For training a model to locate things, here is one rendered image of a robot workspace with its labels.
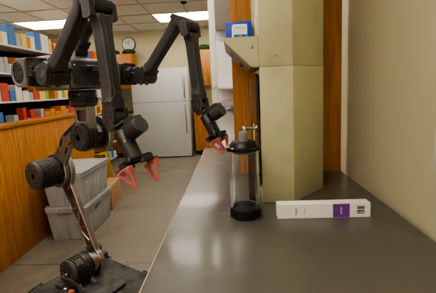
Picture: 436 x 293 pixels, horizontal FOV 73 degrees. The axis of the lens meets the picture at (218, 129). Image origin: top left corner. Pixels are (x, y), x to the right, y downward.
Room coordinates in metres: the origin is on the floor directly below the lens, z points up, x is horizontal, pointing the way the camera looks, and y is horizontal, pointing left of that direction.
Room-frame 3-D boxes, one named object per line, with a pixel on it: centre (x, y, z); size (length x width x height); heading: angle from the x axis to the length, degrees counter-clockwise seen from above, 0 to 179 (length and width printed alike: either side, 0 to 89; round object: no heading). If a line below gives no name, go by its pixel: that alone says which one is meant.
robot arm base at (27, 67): (1.26, 0.72, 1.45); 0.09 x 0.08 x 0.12; 148
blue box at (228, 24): (1.25, -0.10, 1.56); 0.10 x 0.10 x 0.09; 87
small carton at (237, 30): (1.12, -0.10, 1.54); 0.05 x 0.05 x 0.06; 3
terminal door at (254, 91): (1.16, -0.15, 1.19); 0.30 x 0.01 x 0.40; 177
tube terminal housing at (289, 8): (1.15, -0.28, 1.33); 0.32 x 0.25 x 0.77; 177
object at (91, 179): (2.91, 1.43, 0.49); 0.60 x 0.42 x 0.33; 177
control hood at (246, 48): (1.16, -0.10, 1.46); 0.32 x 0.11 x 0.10; 177
